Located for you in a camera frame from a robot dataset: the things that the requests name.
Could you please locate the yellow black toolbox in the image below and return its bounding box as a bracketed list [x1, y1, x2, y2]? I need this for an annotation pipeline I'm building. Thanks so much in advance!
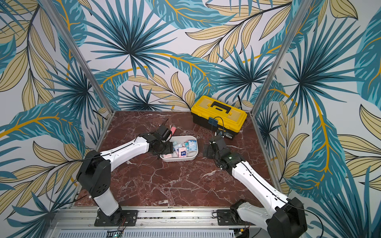
[191, 96, 247, 140]

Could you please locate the white plastic storage box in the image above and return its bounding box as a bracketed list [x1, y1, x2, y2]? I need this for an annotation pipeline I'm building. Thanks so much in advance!
[160, 135, 198, 162]

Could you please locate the pink utility knife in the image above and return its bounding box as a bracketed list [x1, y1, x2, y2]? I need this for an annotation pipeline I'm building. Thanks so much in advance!
[170, 127, 176, 135]

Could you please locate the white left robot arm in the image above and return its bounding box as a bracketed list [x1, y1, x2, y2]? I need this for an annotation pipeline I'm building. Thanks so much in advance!
[76, 125, 173, 218]

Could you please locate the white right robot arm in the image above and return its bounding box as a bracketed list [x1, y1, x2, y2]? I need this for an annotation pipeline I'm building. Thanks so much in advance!
[205, 135, 308, 238]

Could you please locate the aluminium mounting rail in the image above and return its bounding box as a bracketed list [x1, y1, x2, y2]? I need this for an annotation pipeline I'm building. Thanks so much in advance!
[44, 206, 301, 238]

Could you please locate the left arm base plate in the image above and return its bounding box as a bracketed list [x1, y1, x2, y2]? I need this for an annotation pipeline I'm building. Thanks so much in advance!
[94, 208, 139, 227]

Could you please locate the blue cartoon tissue pack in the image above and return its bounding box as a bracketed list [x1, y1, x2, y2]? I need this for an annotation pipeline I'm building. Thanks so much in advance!
[188, 140, 197, 151]

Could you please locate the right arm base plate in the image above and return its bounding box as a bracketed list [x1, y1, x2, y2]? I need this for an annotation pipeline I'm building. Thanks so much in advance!
[215, 209, 248, 226]

